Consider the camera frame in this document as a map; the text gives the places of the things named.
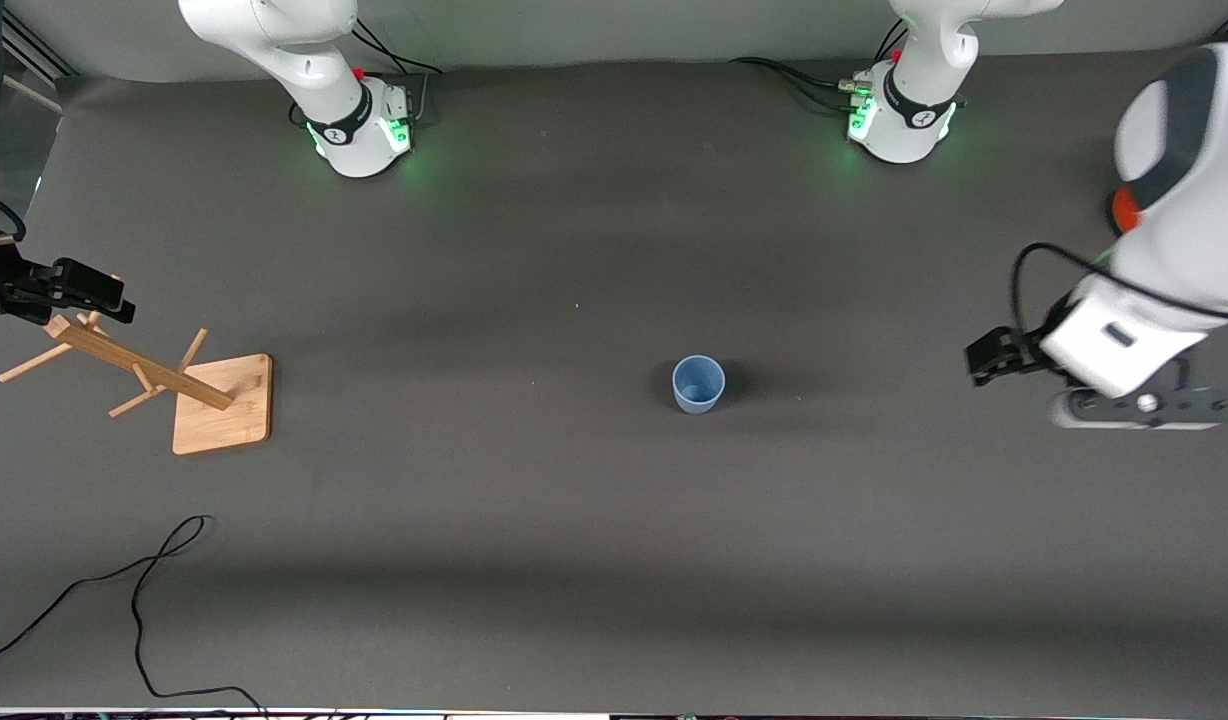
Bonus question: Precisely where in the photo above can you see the light blue plastic cup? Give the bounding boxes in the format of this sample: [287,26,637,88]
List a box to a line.
[671,354,728,416]

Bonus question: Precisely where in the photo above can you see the wooden cup rack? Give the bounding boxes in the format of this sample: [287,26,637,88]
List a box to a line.
[0,290,274,456]

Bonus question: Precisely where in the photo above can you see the orange cylinder with grey lid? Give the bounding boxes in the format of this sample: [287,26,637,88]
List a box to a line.
[1108,184,1144,235]

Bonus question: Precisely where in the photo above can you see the aluminium frame rail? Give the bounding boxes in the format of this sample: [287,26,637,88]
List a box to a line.
[2,10,77,116]

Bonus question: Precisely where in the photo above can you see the thin black loose cable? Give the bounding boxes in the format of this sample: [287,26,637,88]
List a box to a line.
[0,515,271,720]

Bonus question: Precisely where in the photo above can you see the black left arm base cables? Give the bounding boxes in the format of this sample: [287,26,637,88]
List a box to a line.
[727,18,910,113]

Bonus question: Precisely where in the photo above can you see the black arm base cables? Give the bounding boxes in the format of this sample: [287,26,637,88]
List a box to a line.
[350,14,447,127]
[727,18,910,113]

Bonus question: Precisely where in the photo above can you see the black right arm base cables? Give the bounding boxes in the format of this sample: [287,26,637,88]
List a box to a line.
[350,14,447,127]

